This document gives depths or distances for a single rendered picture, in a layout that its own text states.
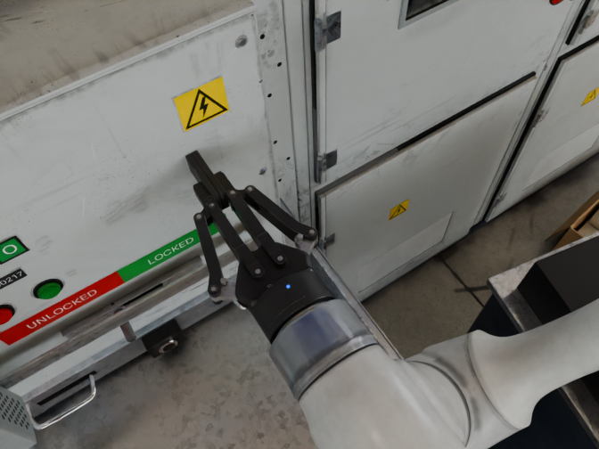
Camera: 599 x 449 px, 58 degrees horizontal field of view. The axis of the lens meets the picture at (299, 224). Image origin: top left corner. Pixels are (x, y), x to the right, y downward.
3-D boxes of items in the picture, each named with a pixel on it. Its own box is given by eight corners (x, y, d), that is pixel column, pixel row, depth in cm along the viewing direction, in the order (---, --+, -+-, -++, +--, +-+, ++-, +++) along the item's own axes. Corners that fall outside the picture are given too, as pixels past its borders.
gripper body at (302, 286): (270, 360, 53) (225, 289, 58) (340, 315, 55) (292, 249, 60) (263, 334, 47) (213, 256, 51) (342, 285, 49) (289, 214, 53)
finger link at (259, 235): (275, 266, 52) (288, 260, 53) (224, 187, 57) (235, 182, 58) (278, 283, 56) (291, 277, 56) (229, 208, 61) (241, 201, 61)
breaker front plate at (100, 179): (288, 255, 91) (258, 17, 51) (10, 414, 79) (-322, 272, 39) (283, 249, 92) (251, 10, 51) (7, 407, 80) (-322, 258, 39)
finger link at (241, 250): (271, 288, 55) (259, 295, 55) (217, 214, 60) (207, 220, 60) (268, 271, 52) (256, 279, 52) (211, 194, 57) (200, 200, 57)
